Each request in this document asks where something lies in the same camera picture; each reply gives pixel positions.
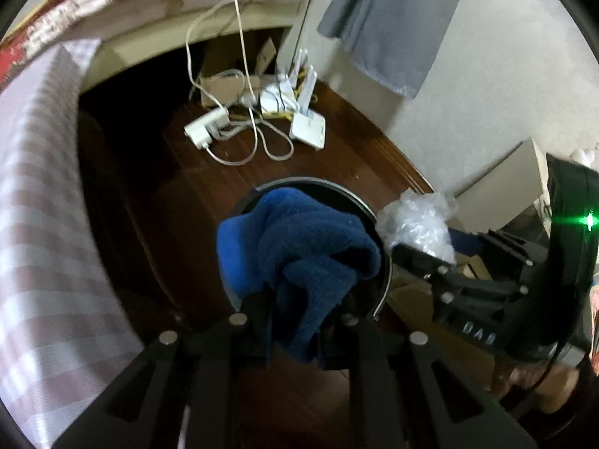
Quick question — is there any long grey curtain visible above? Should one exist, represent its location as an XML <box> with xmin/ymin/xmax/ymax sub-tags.
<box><xmin>317</xmin><ymin>0</ymin><xmax>475</xmax><ymax>100</ymax></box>

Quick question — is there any white power strip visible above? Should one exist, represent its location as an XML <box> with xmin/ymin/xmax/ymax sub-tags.
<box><xmin>184</xmin><ymin>107</ymin><xmax>230</xmax><ymax>149</ymax></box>

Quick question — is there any black round trash bin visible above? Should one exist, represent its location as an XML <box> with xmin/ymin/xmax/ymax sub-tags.
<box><xmin>229</xmin><ymin>178</ymin><xmax>393</xmax><ymax>321</ymax></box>

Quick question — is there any beige bed frame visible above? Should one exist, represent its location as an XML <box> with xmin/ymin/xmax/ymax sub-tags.
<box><xmin>79</xmin><ymin>0</ymin><xmax>323</xmax><ymax>89</ymax></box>

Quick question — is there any person's right hand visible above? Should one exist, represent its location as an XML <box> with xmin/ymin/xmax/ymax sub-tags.
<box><xmin>496</xmin><ymin>361</ymin><xmax>581</xmax><ymax>412</ymax></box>

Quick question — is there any cardboard piece under bed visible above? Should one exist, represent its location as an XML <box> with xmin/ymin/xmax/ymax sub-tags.
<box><xmin>201</xmin><ymin>37</ymin><xmax>277</xmax><ymax>76</ymax></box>

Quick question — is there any small white network device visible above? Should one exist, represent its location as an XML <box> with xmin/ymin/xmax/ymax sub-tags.
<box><xmin>259</xmin><ymin>82</ymin><xmax>295</xmax><ymax>115</ymax></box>

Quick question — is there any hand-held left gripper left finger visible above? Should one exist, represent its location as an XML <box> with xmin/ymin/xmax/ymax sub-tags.
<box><xmin>51</xmin><ymin>290</ymin><xmax>277</xmax><ymax>449</ymax></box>

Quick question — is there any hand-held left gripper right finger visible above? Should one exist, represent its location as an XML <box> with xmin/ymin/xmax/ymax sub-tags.
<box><xmin>323</xmin><ymin>311</ymin><xmax>539</xmax><ymax>449</ymax></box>

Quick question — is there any blue cloth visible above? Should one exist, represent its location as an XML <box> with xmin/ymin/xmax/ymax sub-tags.
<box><xmin>216</xmin><ymin>188</ymin><xmax>382</xmax><ymax>364</ymax></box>

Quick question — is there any clear plastic wrap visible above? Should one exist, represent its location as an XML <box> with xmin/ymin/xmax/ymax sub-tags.
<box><xmin>375</xmin><ymin>191</ymin><xmax>459</xmax><ymax>265</ymax></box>

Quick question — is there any white router with antennas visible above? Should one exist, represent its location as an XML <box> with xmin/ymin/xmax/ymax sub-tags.
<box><xmin>289</xmin><ymin>49</ymin><xmax>326</xmax><ymax>150</ymax></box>

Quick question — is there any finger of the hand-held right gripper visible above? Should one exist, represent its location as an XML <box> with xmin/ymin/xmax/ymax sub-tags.
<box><xmin>390</xmin><ymin>243</ymin><xmax>520</xmax><ymax>300</ymax></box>
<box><xmin>449</xmin><ymin>230</ymin><xmax>534</xmax><ymax>286</ymax></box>

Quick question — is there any white power strip cable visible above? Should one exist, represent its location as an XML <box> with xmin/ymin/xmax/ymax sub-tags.
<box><xmin>186</xmin><ymin>0</ymin><xmax>267</xmax><ymax>104</ymax></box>

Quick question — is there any white charging cable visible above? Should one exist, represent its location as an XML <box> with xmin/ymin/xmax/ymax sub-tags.
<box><xmin>206</xmin><ymin>0</ymin><xmax>295</xmax><ymax>167</ymax></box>

